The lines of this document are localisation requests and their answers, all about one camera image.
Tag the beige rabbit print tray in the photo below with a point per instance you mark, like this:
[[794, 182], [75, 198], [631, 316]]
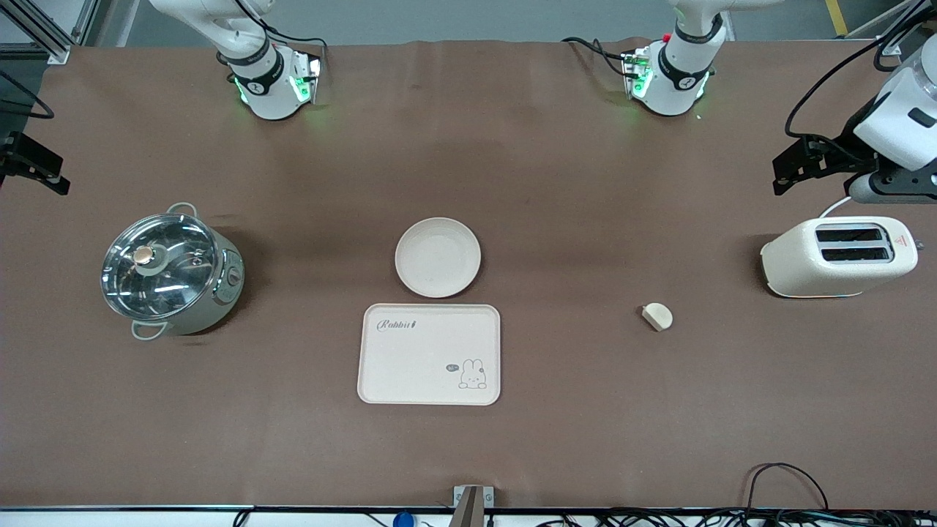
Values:
[[424, 359]]

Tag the pale green electric pot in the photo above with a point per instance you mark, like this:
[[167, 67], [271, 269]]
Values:
[[230, 293]]

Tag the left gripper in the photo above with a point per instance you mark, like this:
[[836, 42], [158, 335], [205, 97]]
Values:
[[840, 153]]

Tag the small blue round object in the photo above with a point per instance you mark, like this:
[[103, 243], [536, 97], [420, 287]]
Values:
[[403, 520]]

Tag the glass pot lid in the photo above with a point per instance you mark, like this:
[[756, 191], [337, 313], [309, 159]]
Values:
[[176, 285]]

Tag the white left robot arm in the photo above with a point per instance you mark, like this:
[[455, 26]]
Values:
[[673, 80]]

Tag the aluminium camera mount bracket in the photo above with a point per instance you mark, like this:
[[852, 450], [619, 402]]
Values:
[[472, 505]]

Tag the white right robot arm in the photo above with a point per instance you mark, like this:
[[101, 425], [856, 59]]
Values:
[[271, 95]]

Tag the white steamed bun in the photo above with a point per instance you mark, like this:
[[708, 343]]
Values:
[[658, 316]]

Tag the brown table mat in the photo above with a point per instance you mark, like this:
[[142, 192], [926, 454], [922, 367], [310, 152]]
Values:
[[585, 183]]

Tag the round beige plate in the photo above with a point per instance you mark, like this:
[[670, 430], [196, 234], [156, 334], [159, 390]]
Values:
[[438, 258]]

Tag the cream two-slot toaster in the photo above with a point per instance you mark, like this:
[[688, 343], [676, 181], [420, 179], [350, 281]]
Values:
[[812, 263]]

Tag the aluminium frame post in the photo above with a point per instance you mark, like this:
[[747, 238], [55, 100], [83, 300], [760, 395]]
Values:
[[51, 40], [884, 49]]

